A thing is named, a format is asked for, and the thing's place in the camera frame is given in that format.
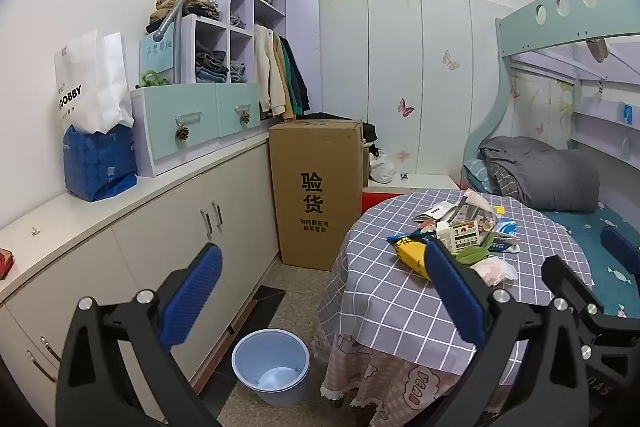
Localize cream hanging jacket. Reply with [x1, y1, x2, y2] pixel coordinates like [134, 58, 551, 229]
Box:
[253, 24, 282, 118]

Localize striped pillow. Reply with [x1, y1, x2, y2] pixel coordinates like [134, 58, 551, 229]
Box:
[461, 158, 491, 194]

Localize dark floor mat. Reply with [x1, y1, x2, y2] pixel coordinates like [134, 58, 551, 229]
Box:
[234, 285, 286, 334]

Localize teal drawer unit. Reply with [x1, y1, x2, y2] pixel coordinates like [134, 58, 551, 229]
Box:
[130, 83, 261, 178]

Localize white low platform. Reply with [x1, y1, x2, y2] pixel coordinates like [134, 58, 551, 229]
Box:
[369, 173, 462, 194]

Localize white wardrobe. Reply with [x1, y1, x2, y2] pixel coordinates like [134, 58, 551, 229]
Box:
[317, 0, 502, 178]

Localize pink lace table skirt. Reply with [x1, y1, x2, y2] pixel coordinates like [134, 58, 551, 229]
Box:
[319, 329, 508, 414]

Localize white paper bag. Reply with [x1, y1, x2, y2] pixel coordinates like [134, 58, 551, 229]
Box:
[54, 29, 136, 134]

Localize pile of brown clothes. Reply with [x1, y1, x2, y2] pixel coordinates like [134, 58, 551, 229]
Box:
[145, 0, 220, 34]

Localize dark hanging garment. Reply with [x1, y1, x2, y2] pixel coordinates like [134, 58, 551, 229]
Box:
[287, 36, 312, 112]

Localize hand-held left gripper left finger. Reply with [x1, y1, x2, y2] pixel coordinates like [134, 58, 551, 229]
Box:
[55, 243, 224, 427]

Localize white plastic bag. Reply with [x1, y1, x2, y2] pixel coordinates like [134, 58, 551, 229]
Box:
[368, 150, 396, 184]

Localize purple door panel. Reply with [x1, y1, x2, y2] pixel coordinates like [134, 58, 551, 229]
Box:
[285, 0, 320, 124]

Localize tall cardboard box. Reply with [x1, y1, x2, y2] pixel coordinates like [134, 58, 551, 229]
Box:
[268, 119, 370, 271]

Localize green toy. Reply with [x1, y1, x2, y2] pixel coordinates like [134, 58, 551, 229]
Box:
[139, 70, 170, 88]

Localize long white cabinet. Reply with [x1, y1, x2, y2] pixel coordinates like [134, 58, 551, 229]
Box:
[0, 127, 282, 410]

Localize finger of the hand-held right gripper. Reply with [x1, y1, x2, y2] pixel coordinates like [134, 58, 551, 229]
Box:
[542, 254, 610, 328]
[600, 226, 640, 279]

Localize black clothes heap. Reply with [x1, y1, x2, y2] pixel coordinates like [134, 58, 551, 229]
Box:
[361, 122, 379, 158]

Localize teal candy print sheet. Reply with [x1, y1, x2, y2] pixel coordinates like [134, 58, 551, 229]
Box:
[541, 201, 640, 319]

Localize blue plastic bin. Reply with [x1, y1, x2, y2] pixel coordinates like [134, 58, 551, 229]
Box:
[231, 329, 311, 408]

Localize blue and white tissue pack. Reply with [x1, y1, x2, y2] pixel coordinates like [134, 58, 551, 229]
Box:
[486, 217, 522, 254]

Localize folded dark clothes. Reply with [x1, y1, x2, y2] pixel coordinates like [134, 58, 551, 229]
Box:
[195, 50, 229, 70]

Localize yellow and blue snack packet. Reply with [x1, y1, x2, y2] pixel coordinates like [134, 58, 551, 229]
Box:
[387, 232, 442, 283]

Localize white box with red label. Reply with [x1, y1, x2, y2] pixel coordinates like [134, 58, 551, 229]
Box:
[436, 219, 484, 255]

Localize teal bunk bed frame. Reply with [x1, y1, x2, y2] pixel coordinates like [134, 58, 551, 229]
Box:
[461, 0, 640, 170]

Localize purple stepped shelf unit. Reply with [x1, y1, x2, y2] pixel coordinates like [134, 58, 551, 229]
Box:
[180, 0, 289, 86]

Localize green hanging garment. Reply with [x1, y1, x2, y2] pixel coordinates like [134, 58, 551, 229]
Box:
[282, 39, 305, 115]

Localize red storage box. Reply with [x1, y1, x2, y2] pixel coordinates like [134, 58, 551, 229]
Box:
[362, 192, 402, 210]

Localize teal sign board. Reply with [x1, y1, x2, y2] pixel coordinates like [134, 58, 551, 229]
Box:
[139, 27, 184, 86]

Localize grey duvet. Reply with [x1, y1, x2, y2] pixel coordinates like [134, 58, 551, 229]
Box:
[478, 136, 601, 213]

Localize purple bed shelf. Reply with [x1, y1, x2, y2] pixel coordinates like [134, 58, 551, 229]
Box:
[569, 46, 640, 160]

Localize green wrapper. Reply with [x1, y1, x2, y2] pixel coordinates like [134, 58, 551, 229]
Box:
[454, 246, 494, 266]

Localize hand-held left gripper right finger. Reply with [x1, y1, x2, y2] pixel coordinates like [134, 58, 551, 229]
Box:
[424, 239, 592, 427]

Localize yellow hanging garment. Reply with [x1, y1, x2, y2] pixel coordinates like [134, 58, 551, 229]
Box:
[276, 34, 296, 118]

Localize round table grey checked tablecloth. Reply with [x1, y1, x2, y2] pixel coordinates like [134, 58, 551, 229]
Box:
[315, 189, 594, 360]

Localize pink plastic bag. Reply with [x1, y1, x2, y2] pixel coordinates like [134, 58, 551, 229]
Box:
[470, 257, 519, 288]

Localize silver foil wrapper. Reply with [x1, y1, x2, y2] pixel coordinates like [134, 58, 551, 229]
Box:
[440, 189, 501, 228]

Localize folded blue jeans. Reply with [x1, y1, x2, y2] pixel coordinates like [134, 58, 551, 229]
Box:
[195, 67, 229, 84]

